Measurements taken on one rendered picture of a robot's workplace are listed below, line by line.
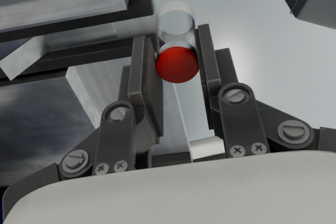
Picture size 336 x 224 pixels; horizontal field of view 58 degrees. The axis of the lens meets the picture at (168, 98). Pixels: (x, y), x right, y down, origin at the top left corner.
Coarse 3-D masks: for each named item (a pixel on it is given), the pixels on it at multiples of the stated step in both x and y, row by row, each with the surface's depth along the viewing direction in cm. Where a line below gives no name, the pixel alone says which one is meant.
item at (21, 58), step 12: (108, 24) 40; (36, 36) 41; (48, 36) 42; (60, 36) 42; (72, 36) 42; (84, 36) 42; (96, 36) 42; (108, 36) 42; (24, 48) 40; (36, 48) 41; (48, 48) 43; (0, 60) 38; (12, 60) 39; (24, 60) 40; (12, 72) 40
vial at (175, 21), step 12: (168, 12) 16; (180, 12) 16; (192, 12) 17; (156, 24) 16; (168, 24) 15; (180, 24) 15; (192, 24) 16; (156, 36) 15; (168, 36) 14; (180, 36) 14; (192, 36) 15; (156, 48) 15; (192, 48) 14
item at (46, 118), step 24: (48, 72) 44; (72, 72) 45; (0, 96) 50; (24, 96) 50; (48, 96) 50; (72, 96) 50; (0, 120) 54; (24, 120) 54; (48, 120) 54; (72, 120) 54; (96, 120) 51; (0, 144) 59; (24, 144) 59; (48, 144) 59; (72, 144) 59; (0, 168) 65; (24, 168) 65
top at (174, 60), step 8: (168, 48) 14; (176, 48) 14; (184, 48) 14; (160, 56) 14; (168, 56) 14; (176, 56) 14; (184, 56) 14; (192, 56) 14; (160, 64) 14; (168, 64) 14; (176, 64) 14; (184, 64) 14; (192, 64) 14; (160, 72) 14; (168, 72) 14; (176, 72) 14; (184, 72) 14; (192, 72) 14; (168, 80) 15; (176, 80) 15; (184, 80) 15
